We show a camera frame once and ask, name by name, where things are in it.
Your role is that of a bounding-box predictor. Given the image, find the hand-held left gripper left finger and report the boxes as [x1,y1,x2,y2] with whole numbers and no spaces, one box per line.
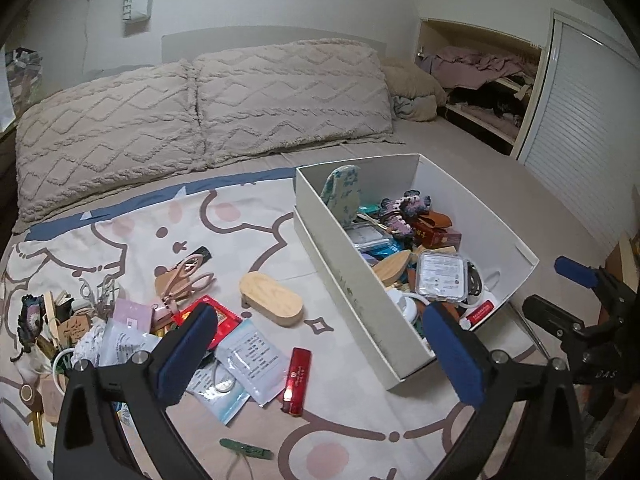
[52,302,219,480]

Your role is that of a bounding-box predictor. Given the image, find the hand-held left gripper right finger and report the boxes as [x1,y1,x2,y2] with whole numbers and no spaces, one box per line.
[422,301,586,480]

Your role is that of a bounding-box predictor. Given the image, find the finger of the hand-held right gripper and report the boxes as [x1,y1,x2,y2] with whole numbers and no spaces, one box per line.
[555,256,626,291]
[522,295,586,341]

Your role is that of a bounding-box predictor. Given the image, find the red case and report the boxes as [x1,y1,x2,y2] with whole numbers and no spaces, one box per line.
[281,347,313,416]

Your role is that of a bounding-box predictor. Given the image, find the white cardboard box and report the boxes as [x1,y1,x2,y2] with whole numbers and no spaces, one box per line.
[293,154,541,391]

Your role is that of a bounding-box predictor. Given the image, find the purple crochet toy with cord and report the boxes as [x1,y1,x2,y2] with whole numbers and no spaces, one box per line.
[380,190,433,238]

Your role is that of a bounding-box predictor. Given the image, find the floral fabric pouch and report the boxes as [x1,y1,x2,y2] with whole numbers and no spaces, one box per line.
[320,165,363,226]

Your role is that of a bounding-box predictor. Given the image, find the white and red tube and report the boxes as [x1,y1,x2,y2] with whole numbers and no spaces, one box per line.
[460,300,496,331]

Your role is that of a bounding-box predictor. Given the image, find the red printed packet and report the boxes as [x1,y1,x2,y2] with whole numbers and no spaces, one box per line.
[172,296,243,351]

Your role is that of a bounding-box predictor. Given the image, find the face mask packet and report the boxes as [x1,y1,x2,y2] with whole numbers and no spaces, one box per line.
[215,317,293,407]
[97,320,163,368]
[187,365,251,426]

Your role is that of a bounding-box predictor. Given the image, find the purple card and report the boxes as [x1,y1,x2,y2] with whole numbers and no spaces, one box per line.
[111,299,153,333]

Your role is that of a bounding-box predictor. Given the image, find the pink scissors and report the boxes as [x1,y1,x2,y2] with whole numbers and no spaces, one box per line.
[154,255,216,311]

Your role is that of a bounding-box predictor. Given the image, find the clear plastic case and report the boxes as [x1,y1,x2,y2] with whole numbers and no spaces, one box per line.
[415,252,468,303]

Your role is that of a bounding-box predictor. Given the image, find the oval wooden box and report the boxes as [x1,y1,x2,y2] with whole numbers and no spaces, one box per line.
[239,271,305,328]

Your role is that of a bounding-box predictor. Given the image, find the wooden boat-shaped piece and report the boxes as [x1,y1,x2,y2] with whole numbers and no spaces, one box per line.
[372,250,413,288]

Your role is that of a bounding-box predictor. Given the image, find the wooden tag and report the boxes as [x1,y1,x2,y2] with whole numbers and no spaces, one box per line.
[55,312,98,348]

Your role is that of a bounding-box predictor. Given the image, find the red-brown small box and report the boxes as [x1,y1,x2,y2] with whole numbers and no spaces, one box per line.
[412,225,463,248]

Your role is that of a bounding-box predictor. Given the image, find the printed blanket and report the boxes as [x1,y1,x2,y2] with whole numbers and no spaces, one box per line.
[0,167,551,480]

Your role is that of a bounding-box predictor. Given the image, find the pink square box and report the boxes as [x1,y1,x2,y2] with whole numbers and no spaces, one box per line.
[37,372,68,426]

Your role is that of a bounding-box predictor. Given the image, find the white louvered door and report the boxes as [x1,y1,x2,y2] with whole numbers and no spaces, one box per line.
[515,10,640,241]

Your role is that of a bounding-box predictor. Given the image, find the purple crochet flower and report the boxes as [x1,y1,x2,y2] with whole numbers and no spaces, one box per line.
[17,295,48,341]

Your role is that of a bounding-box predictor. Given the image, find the gold metal bar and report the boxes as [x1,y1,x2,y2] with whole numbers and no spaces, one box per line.
[30,410,47,448]

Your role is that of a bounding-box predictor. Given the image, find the pile of dark clothes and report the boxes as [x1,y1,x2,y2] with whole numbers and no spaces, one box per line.
[447,82,531,121]

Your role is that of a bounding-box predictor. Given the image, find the pile of pink clothes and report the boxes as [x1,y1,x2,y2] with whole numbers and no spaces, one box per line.
[420,45,541,91]

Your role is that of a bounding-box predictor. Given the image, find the blue-grey cloth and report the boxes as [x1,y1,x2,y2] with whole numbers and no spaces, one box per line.
[391,95,418,121]

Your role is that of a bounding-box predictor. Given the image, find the beige knitted pillow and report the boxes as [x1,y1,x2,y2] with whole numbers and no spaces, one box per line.
[15,59,208,223]
[192,39,396,168]

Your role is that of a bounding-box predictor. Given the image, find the beige plush blanket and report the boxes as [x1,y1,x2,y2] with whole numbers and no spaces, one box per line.
[382,62,448,121]

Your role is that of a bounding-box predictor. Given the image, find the wooden closet shelf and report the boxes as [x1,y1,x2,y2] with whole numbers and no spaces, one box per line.
[417,17,546,156]

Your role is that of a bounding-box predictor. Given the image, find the clear bag of small goods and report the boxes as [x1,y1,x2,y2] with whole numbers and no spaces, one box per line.
[4,47,43,121]

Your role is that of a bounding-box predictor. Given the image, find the brown leather strap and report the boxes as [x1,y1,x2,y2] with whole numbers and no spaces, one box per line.
[417,212,453,233]

